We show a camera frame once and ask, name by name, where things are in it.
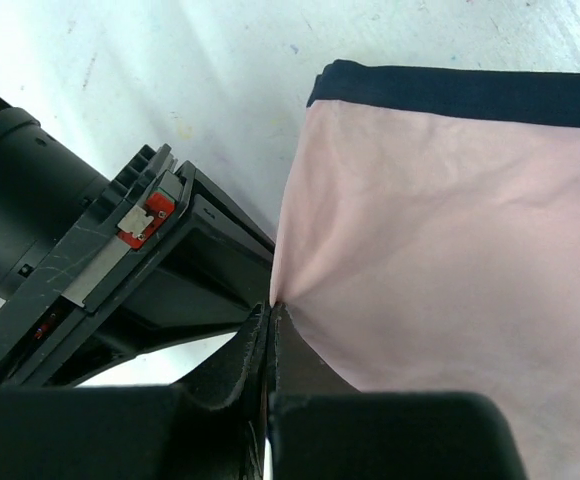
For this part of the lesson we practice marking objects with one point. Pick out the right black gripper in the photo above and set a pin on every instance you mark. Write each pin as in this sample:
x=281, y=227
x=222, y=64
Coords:
x=201, y=274

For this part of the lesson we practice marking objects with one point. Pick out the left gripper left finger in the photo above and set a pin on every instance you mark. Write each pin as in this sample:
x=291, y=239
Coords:
x=199, y=427

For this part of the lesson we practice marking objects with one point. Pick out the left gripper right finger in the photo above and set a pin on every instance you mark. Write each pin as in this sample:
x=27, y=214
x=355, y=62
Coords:
x=320, y=427

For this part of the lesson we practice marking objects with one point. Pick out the pink underwear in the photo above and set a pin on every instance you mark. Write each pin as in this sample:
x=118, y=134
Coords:
x=429, y=239

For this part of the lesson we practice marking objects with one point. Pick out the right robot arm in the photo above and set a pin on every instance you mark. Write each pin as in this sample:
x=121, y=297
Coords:
x=44, y=188

